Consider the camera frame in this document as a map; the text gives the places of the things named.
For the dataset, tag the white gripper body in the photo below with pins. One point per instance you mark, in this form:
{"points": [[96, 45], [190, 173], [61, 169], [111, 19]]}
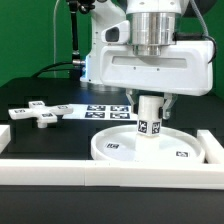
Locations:
{"points": [[183, 68]]}

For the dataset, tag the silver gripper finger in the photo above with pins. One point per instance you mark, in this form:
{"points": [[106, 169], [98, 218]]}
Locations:
{"points": [[169, 101], [132, 96]]}

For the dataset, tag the white round table top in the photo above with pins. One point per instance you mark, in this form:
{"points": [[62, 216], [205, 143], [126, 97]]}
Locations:
{"points": [[148, 145]]}

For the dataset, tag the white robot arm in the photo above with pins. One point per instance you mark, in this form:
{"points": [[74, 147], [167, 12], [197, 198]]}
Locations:
{"points": [[139, 48]]}

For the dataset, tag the white marker sheet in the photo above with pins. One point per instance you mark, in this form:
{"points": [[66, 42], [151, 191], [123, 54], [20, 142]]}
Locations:
{"points": [[101, 112]]}

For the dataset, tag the white U-shaped fence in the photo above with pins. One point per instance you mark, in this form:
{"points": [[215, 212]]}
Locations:
{"points": [[206, 175]]}

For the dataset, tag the white cross-shaped table base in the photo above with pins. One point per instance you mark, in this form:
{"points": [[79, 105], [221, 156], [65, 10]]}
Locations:
{"points": [[45, 115]]}

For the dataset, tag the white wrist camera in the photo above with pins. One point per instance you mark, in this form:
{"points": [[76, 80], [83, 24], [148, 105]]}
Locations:
{"points": [[118, 34]]}

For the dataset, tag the black camera pole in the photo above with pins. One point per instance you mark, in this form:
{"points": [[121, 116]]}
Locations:
{"points": [[76, 59]]}

